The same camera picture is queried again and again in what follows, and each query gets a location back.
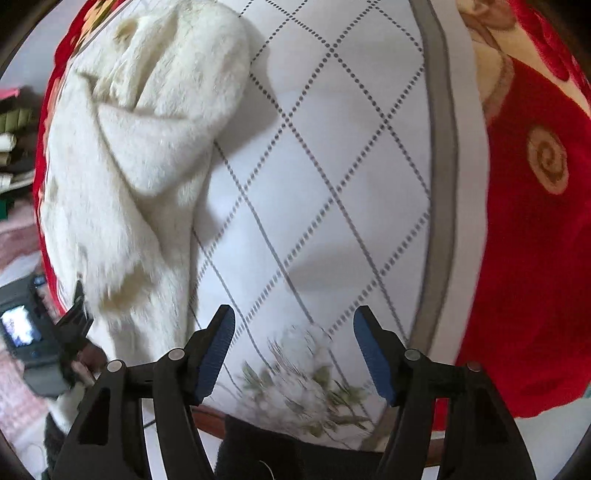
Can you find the white puffer garment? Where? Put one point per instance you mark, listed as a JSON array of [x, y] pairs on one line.
[[14, 143]]

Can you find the red floral blanket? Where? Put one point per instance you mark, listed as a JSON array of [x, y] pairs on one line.
[[531, 254]]

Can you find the white fuzzy jacket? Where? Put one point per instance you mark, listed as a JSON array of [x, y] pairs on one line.
[[138, 138]]

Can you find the person's dark pants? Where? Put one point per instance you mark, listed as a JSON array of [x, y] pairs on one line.
[[286, 457]]

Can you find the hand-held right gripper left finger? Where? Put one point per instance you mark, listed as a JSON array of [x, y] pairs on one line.
[[214, 355]]

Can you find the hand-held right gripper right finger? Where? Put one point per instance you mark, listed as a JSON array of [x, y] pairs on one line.
[[374, 355]]

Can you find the white diamond-patterned cloth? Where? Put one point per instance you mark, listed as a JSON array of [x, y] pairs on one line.
[[346, 184]]

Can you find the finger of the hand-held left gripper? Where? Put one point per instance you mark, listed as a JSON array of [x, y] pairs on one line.
[[76, 327]]

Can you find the olive puffer jacket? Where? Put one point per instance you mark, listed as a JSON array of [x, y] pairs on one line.
[[16, 121]]

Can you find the person's left hand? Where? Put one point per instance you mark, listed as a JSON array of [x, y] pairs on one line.
[[92, 362]]

